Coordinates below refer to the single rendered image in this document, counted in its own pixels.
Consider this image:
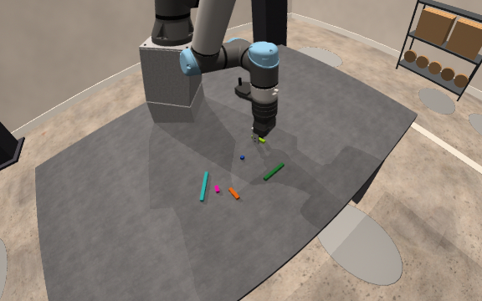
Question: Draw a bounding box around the orange flat bar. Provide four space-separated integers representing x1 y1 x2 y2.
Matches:
228 187 239 200

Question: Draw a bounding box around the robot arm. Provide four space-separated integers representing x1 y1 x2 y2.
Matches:
151 0 279 89

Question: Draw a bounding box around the turquoise rod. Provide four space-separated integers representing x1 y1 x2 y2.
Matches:
200 171 208 202

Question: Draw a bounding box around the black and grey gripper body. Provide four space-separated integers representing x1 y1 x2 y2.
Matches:
235 78 279 137

